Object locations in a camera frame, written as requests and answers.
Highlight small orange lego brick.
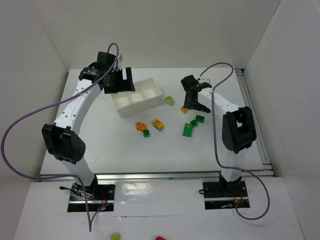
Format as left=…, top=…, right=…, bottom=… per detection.
left=180, top=106, right=188, bottom=113

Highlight dark green lego square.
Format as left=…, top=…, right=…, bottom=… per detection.
left=190, top=120, right=198, bottom=128

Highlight lime green lego brick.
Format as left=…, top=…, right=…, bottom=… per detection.
left=164, top=96, right=174, bottom=106

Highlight yellow orange lego brick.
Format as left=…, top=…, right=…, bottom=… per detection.
left=151, top=118, right=164, bottom=131

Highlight orange round lego piece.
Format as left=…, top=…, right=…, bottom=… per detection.
left=135, top=121, right=148, bottom=132

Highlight small dark green lego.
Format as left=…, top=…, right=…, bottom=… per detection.
left=143, top=129, right=150, bottom=138

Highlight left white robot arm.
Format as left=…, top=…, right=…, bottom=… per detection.
left=41, top=51, right=135, bottom=195

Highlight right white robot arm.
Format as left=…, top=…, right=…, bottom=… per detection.
left=180, top=75, right=257, bottom=191

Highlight white divided plastic bin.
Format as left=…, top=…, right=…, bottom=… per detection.
left=111, top=78, right=162, bottom=117

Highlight large dark green lego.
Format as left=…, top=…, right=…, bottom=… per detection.
left=182, top=123, right=193, bottom=137

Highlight red object bottom edge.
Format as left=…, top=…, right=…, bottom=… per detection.
left=154, top=236, right=166, bottom=240

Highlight lime lego off table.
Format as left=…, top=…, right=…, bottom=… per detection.
left=110, top=232, right=120, bottom=240

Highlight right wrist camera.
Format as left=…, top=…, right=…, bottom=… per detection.
left=198, top=78, right=211, bottom=84

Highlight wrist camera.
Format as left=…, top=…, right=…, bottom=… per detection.
left=198, top=78, right=211, bottom=84
left=117, top=54, right=123, bottom=64

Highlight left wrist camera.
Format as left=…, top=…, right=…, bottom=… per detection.
left=117, top=54, right=123, bottom=64

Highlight aluminium rail right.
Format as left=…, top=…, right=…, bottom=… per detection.
left=235, top=68, right=271, bottom=165

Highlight aluminium rail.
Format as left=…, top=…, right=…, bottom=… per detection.
left=38, top=167, right=275, bottom=183
left=235, top=68, right=271, bottom=165

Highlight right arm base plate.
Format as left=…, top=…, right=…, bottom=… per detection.
left=198, top=181, right=250, bottom=210

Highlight aluminium rail front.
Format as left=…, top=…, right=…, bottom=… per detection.
left=38, top=167, right=275, bottom=183

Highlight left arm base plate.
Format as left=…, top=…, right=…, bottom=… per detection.
left=67, top=183, right=116, bottom=213

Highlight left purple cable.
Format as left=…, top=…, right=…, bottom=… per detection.
left=0, top=42, right=119, bottom=232

